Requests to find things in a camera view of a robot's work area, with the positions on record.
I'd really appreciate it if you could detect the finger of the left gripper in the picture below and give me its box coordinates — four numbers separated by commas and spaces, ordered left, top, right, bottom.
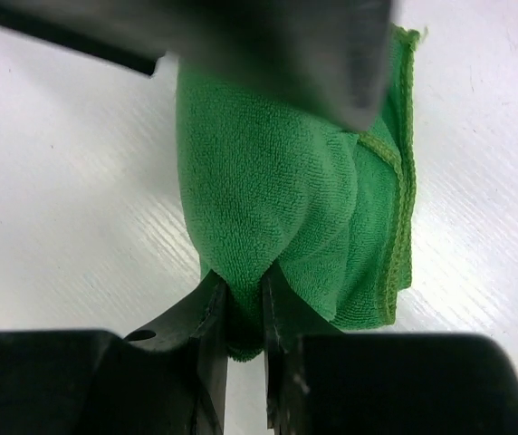
0, 0, 396, 131

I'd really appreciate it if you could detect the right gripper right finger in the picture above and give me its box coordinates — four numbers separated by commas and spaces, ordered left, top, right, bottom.
261, 266, 518, 434

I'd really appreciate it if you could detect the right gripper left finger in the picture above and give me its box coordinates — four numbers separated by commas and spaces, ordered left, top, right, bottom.
0, 274, 228, 434

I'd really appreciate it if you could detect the green microfibre towel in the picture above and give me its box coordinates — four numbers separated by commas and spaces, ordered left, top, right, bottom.
176, 27, 419, 361

